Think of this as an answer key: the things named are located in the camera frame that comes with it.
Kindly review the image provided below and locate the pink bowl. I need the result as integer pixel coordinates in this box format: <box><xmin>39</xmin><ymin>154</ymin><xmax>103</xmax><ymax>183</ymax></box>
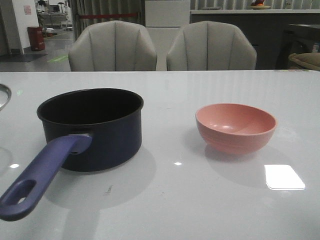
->
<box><xmin>195</xmin><ymin>103</ymin><xmax>277</xmax><ymax>155</ymax></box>

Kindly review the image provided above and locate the dark grey counter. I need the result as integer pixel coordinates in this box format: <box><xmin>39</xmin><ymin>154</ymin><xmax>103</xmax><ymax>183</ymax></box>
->
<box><xmin>190</xmin><ymin>9</ymin><xmax>320</xmax><ymax>70</ymax></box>

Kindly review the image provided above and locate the white cabinet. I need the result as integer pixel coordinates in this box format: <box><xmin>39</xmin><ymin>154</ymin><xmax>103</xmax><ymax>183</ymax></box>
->
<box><xmin>144</xmin><ymin>0</ymin><xmax>191</xmax><ymax>71</ymax></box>

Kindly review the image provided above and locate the left grey upholstered chair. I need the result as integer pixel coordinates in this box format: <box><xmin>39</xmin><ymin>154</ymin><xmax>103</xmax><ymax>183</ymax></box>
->
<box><xmin>68</xmin><ymin>20</ymin><xmax>158</xmax><ymax>72</ymax></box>

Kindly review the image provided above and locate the glass lid blue knob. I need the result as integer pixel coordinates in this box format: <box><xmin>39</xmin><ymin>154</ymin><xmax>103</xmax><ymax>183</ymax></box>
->
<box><xmin>0</xmin><ymin>83</ymin><xmax>12</xmax><ymax>111</ymax></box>

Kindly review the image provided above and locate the fruit plate on counter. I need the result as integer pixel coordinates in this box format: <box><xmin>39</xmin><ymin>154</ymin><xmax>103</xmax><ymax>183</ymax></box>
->
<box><xmin>250</xmin><ymin>0</ymin><xmax>271</xmax><ymax>10</ymax></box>

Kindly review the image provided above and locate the red trash bin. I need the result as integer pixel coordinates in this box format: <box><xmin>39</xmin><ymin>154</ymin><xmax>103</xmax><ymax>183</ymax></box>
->
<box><xmin>27</xmin><ymin>26</ymin><xmax>45</xmax><ymax>51</ymax></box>

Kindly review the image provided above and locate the dark washing machine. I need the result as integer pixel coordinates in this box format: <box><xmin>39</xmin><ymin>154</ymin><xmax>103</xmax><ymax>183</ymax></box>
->
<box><xmin>275</xmin><ymin>24</ymin><xmax>320</xmax><ymax>70</ymax></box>

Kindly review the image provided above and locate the right grey upholstered chair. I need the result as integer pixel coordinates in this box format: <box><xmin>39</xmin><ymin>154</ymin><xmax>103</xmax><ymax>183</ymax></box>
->
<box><xmin>166</xmin><ymin>21</ymin><xmax>257</xmax><ymax>71</ymax></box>

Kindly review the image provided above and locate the grey upholstered chair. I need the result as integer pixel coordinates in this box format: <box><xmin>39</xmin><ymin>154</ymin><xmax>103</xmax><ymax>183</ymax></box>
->
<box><xmin>166</xmin><ymin>21</ymin><xmax>257</xmax><ymax>71</ymax></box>
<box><xmin>68</xmin><ymin>20</ymin><xmax>158</xmax><ymax>72</ymax></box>

